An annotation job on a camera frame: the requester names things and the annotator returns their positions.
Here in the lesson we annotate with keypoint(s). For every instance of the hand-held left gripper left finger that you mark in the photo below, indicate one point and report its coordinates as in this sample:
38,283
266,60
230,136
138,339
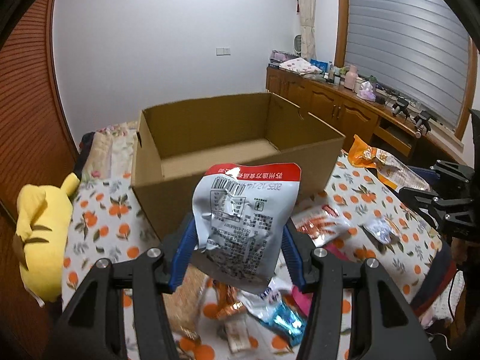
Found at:
183,258

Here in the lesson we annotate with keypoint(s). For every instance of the pink floral cloth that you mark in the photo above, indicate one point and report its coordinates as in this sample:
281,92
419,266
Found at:
300,65

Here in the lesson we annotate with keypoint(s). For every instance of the purple box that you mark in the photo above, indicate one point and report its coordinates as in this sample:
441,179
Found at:
280,56

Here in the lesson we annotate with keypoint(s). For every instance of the pink bottle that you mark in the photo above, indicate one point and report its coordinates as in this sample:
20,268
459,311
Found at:
351,78

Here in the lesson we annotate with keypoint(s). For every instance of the white red-topped snack packet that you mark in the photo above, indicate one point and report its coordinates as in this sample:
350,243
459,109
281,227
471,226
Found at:
240,232

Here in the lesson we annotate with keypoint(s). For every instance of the yellow plush toy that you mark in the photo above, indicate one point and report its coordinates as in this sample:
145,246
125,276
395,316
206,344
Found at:
41,232

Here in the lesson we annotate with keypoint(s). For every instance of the pink tissue pack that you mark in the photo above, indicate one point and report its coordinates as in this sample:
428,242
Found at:
365,92

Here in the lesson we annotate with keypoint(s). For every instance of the orange fruit print tablecloth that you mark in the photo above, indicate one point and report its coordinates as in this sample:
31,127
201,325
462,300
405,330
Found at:
108,225

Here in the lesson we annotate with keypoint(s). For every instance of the tan snack packet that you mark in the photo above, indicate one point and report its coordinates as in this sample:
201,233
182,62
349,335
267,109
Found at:
185,300

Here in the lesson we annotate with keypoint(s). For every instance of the pink snack packet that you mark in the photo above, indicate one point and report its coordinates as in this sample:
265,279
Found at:
339,252

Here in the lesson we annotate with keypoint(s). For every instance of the dark striped cloth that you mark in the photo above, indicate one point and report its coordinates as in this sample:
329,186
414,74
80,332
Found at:
435,273

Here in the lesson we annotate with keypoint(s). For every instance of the pale patterned curtain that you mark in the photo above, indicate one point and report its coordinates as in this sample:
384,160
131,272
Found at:
307,11

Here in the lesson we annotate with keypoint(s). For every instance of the brown cardboard box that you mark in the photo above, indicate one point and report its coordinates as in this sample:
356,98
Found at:
168,202

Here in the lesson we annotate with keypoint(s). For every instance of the grey window blind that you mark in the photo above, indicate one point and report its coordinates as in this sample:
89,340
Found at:
397,33

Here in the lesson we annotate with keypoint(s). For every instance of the orange foil snack packet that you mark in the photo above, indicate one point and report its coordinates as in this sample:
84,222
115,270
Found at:
228,305

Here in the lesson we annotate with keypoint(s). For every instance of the shiny blue snack packet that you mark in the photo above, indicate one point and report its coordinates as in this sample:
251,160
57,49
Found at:
285,320

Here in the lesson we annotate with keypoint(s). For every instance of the orange and clear snack packet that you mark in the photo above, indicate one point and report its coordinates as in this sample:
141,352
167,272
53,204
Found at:
399,174

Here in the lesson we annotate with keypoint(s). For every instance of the small clear wrapped packet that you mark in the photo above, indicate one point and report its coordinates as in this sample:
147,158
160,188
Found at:
380,230

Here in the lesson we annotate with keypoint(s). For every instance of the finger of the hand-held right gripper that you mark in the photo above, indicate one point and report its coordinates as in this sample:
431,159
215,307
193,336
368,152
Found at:
422,170
420,198

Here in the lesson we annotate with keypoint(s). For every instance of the wooden cabinet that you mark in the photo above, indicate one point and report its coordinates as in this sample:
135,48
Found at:
322,101

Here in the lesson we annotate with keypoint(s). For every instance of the beige long snack packet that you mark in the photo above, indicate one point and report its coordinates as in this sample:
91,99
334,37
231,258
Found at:
238,335

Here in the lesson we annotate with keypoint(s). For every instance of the floral quilt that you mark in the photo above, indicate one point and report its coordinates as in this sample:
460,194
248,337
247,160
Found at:
112,146

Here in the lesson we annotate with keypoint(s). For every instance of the white red-striped snack packet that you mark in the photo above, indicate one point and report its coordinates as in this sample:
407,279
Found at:
318,225

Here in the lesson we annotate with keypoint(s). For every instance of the white blue-topped snack packet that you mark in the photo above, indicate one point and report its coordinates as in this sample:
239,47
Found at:
262,297

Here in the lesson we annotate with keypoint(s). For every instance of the small white fan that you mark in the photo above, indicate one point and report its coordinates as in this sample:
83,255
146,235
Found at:
298,45

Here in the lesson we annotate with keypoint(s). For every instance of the white light switch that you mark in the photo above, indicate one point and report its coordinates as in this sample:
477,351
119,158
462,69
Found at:
223,51

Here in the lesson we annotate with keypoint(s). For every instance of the brown slatted wardrobe door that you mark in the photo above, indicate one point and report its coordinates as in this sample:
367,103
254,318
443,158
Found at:
30,101

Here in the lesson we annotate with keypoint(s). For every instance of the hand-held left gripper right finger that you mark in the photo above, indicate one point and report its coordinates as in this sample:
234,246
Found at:
296,266

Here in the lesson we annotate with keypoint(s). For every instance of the black clamp device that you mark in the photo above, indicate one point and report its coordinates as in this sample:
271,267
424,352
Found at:
400,107
422,120

